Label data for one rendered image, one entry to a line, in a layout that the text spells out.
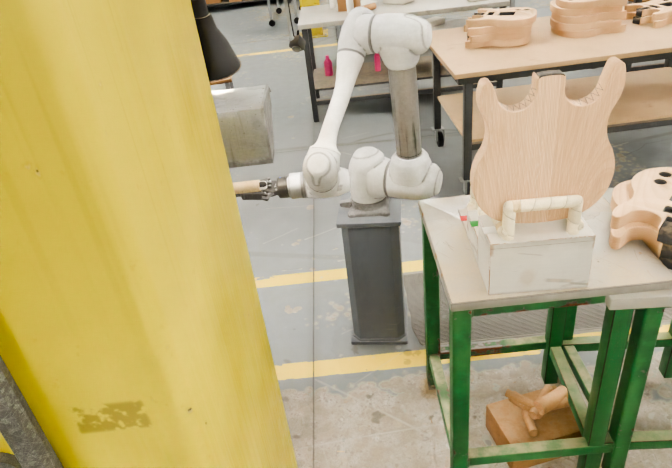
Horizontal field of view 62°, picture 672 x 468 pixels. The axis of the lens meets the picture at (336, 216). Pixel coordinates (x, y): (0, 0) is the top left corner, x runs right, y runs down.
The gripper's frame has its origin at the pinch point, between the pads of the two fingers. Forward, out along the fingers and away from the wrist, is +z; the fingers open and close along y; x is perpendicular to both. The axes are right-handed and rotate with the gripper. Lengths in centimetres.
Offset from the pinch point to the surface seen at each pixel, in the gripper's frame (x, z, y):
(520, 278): -9, -84, -51
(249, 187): 18.4, -13.2, -33.1
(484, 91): 43, -74, -46
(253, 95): 46, -20, -37
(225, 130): 41, -13, -47
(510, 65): -17, -143, 153
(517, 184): 18, -83, -47
